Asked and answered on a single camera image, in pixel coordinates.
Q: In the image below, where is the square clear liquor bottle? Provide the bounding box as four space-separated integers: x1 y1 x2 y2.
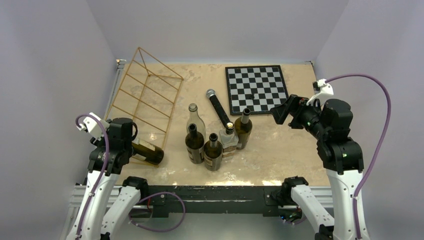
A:
218 122 239 161

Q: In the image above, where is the olive green wine bottle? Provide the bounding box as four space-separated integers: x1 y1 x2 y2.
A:
203 133 223 171

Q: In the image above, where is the clear wine bottle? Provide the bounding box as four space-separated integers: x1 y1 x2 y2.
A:
186 103 207 139

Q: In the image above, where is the dark green wine bottle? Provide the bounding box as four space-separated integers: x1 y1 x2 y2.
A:
185 123 204 164

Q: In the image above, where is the green wine bottle white label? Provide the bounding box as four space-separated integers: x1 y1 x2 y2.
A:
131 138 164 166

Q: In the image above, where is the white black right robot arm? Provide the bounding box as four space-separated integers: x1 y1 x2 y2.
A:
270 94 370 240

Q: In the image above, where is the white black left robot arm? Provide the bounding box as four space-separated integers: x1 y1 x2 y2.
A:
67 112 276 240

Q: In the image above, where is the green bottle tan label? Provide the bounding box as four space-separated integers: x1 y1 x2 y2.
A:
234 108 253 150

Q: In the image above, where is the black white chessboard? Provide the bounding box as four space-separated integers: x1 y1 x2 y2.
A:
225 65 289 116

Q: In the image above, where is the black handheld microphone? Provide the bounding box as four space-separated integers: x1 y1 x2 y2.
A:
206 89 231 128

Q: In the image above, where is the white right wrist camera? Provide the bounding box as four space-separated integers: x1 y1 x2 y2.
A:
306 79 334 106

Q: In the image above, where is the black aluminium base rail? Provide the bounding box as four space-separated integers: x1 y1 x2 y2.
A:
59 184 335 240

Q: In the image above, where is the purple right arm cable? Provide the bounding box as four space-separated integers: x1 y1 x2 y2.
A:
324 73 392 240

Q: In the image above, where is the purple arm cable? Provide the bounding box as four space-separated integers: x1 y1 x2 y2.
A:
74 113 111 239
324 73 392 240

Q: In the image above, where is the gold wire wine rack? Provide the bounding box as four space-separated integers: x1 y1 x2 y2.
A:
105 47 184 150

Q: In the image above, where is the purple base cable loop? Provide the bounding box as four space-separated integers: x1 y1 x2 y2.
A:
127 191 187 233

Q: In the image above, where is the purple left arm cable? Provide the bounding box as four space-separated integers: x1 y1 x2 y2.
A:
74 113 111 239

